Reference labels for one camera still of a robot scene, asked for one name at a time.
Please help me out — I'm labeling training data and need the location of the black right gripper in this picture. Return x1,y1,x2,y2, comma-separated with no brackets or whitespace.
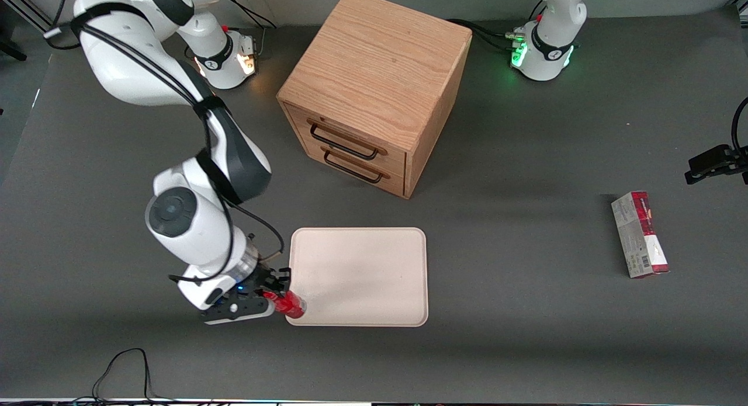
233,266,292,307

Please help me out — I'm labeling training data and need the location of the black right arm base cable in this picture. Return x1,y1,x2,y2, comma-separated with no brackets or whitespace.
222,0,279,59

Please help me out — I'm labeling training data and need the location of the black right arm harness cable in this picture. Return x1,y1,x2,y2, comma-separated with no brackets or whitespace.
44,0,286,285

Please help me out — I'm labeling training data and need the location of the beige plastic tray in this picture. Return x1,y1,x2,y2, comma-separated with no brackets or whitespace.
285,227,429,328

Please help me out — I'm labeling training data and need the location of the red coke bottle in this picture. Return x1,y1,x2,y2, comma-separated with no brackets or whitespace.
263,289,307,320

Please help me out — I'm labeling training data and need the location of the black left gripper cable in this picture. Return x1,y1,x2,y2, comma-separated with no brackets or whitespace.
732,96,748,155

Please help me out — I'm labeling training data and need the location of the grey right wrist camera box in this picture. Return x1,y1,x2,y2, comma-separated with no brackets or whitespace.
201,296,276,326

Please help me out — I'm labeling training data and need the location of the thin black looped cable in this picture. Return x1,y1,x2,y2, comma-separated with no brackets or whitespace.
70,348,176,404

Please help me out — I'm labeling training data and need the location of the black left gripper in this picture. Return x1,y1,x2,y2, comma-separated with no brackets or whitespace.
684,144,748,186

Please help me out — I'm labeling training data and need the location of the red and grey carton box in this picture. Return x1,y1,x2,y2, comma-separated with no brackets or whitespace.
611,190,670,279

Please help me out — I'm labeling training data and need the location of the black left arm base cable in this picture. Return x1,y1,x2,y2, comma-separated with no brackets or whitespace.
445,0,547,51

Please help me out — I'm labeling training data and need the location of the black wire drawer handle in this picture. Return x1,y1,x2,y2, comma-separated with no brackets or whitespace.
323,149,385,184
308,122,382,161

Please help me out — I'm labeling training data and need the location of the black arm base cable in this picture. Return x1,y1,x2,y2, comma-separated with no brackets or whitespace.
445,0,547,51
222,0,279,59

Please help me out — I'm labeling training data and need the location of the wooden drawer cabinet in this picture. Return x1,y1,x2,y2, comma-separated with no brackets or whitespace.
276,0,473,200

